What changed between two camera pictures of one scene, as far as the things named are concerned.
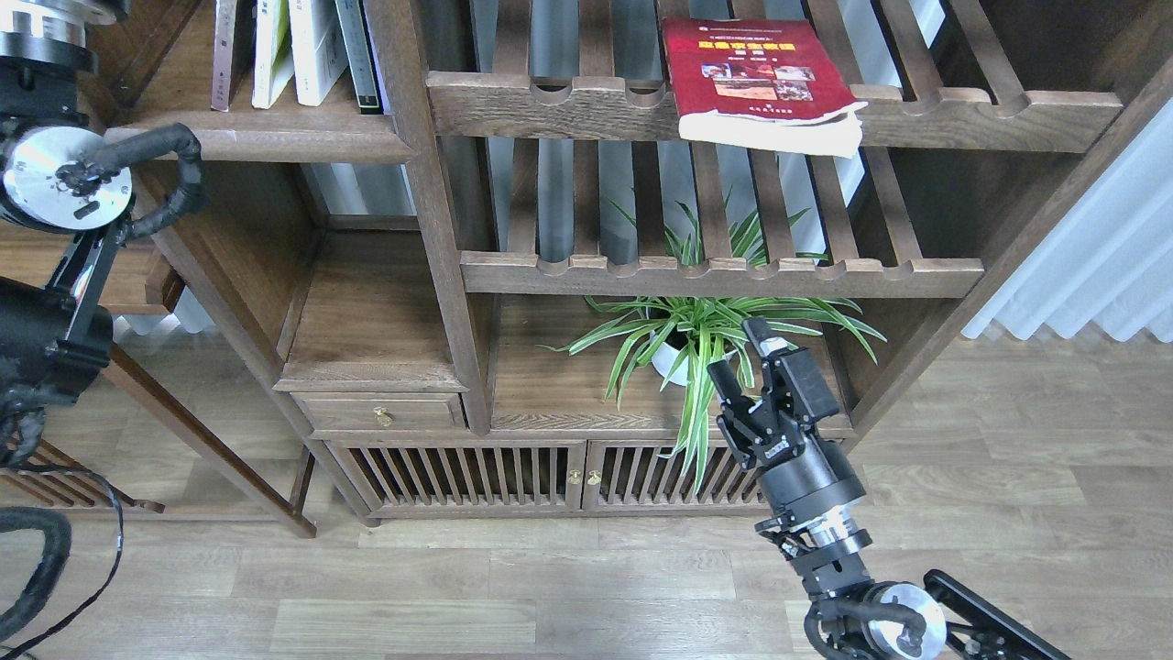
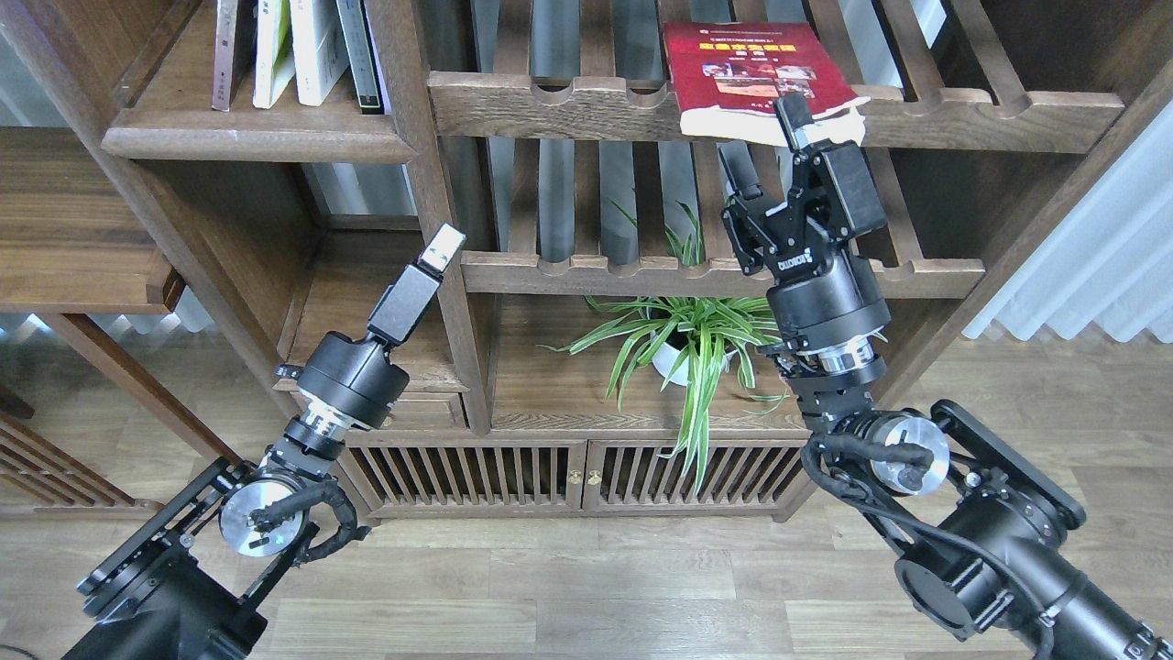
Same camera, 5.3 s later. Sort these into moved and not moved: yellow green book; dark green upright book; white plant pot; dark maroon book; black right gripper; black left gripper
Moved: black right gripper; black left gripper
Not moved: white plant pot; yellow green book; dark maroon book; dark green upright book
